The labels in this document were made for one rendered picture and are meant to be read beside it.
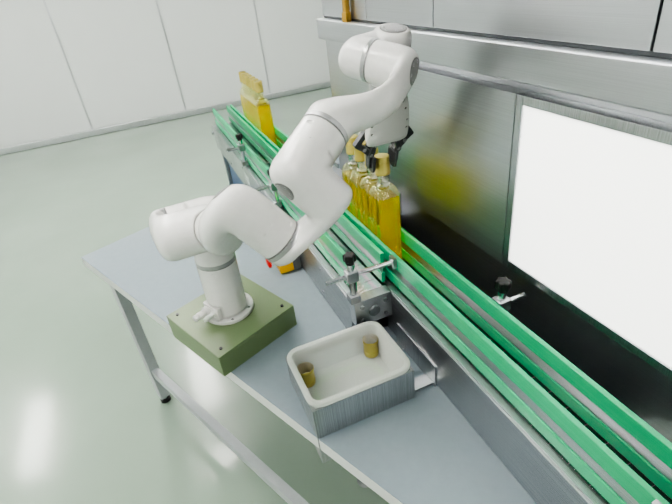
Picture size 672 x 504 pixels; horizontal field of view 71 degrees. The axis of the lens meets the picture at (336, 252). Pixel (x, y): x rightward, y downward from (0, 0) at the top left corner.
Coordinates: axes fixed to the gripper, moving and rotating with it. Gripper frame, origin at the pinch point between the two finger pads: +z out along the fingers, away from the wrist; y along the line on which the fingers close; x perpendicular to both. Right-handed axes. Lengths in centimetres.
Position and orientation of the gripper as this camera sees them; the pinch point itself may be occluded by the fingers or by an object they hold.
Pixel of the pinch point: (381, 159)
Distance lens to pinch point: 109.5
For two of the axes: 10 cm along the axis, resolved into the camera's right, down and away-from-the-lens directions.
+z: 0.0, 7.1, 7.0
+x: 4.1, 6.4, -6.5
